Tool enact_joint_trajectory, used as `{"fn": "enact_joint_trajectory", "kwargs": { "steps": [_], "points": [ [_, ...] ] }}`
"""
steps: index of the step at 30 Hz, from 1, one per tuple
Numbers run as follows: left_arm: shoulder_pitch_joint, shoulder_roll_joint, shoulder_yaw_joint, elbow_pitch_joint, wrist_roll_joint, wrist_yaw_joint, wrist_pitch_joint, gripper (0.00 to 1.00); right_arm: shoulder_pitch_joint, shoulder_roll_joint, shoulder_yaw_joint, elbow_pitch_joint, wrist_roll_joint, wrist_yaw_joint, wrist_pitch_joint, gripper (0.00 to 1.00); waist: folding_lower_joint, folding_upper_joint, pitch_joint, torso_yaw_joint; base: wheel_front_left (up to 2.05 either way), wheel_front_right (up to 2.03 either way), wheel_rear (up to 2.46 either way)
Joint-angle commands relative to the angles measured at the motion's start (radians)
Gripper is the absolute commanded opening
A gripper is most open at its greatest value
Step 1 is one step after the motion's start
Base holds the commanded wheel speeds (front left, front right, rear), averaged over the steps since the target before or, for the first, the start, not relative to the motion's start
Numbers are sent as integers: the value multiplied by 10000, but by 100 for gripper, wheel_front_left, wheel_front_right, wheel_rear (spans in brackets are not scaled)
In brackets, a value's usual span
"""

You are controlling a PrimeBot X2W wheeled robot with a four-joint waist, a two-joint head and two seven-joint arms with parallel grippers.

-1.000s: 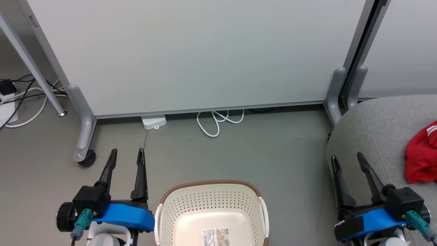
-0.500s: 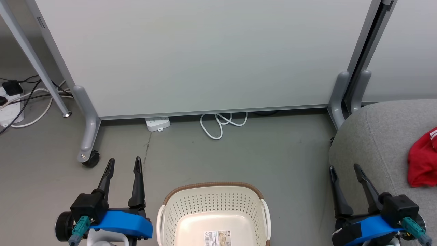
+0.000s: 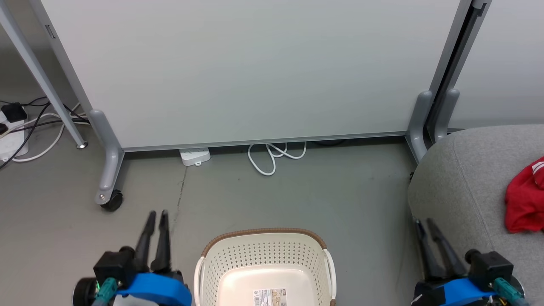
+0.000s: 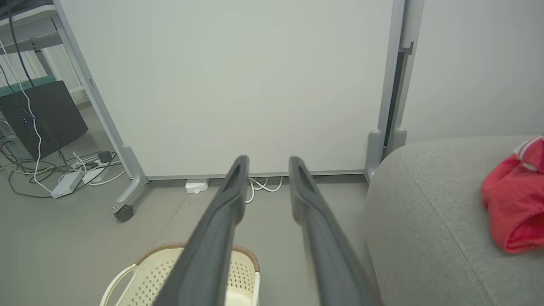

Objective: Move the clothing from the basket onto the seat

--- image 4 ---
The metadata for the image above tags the cream perforated laundry basket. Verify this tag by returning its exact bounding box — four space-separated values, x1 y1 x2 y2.
100 243 261 306

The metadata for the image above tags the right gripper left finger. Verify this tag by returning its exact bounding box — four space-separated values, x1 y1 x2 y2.
153 155 250 306

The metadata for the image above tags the black caster wheel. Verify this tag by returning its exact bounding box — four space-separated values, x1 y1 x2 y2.
114 205 135 223

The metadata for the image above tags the black box computer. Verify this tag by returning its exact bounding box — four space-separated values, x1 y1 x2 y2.
0 81 89 160

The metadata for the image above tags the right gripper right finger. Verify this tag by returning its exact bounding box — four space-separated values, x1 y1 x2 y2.
289 156 384 306

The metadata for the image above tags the white grey desk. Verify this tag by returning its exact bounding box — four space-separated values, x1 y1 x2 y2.
0 3 85 102

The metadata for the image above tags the narrow white partition panel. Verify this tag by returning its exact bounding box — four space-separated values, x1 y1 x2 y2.
385 0 544 146

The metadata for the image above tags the looped white cable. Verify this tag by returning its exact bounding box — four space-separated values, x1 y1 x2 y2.
245 176 283 204

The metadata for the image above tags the long white cable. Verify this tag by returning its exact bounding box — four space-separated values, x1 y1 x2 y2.
0 38 55 194

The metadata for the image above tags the grey fabric sofa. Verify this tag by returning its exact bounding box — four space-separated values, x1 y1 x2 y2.
357 135 544 306

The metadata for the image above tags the white power adapter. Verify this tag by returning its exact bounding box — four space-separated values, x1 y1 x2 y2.
185 178 210 195

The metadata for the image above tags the plain red garment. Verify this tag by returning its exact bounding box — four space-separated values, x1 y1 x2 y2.
482 149 544 255

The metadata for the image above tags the wide white partition panel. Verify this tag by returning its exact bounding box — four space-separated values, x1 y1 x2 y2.
52 0 408 181

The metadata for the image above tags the grey partition foot with caster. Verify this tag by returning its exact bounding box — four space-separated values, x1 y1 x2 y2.
111 144 149 221

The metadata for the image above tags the red white basketball jersey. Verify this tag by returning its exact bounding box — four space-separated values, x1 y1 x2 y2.
513 134 544 172

